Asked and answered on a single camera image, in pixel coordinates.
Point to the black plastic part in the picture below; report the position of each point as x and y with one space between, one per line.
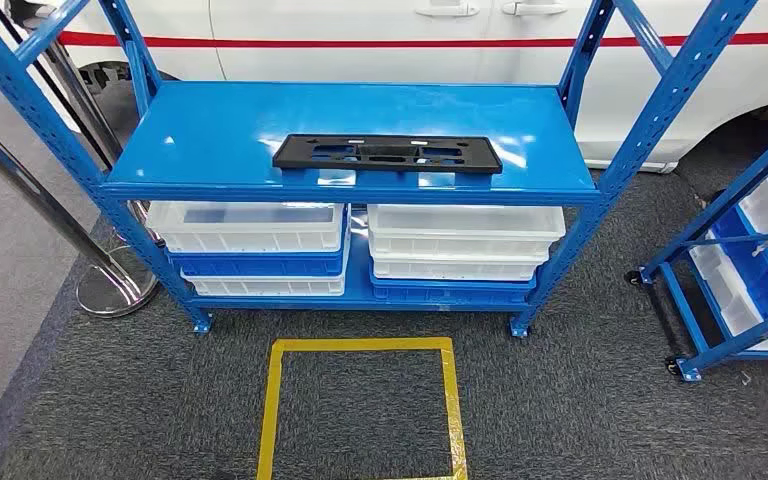
289 158

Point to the blue metal shelf rack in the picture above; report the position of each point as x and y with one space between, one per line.
225 132

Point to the blue wheeled shelf rack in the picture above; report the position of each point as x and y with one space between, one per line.
722 205

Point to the yellow floor tape square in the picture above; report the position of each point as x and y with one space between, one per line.
357 344

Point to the white car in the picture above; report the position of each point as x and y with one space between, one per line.
357 20

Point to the chrome stanchion post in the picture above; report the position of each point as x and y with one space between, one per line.
82 102
116 291

